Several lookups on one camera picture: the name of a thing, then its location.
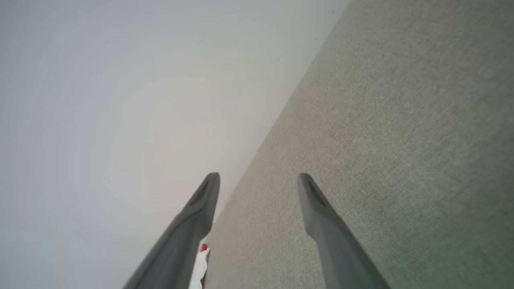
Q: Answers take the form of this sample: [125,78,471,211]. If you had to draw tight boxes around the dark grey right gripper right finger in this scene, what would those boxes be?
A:
[298,173,391,289]

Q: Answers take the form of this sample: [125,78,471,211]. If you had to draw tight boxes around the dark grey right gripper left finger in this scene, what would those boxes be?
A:
[122,173,220,289]

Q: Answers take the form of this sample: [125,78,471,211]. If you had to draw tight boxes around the red and white cloth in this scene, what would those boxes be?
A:
[188,243,211,289]

